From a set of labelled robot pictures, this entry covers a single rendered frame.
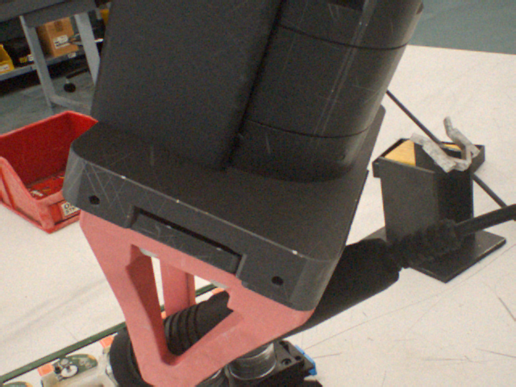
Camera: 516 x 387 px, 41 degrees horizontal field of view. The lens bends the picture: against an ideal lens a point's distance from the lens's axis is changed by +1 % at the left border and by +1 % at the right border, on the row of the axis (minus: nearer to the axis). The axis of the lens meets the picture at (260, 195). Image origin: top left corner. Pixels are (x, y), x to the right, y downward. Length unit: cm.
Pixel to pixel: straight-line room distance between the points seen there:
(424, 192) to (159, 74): 29
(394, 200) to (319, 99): 30
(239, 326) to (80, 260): 36
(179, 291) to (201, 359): 3
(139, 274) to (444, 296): 26
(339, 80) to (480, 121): 52
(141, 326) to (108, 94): 8
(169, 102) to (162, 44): 1
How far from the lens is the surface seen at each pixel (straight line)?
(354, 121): 17
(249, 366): 35
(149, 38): 16
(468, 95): 74
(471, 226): 20
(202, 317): 23
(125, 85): 16
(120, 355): 25
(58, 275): 53
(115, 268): 20
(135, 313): 22
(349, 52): 16
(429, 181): 42
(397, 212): 46
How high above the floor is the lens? 100
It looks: 25 degrees down
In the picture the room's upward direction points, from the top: 11 degrees counter-clockwise
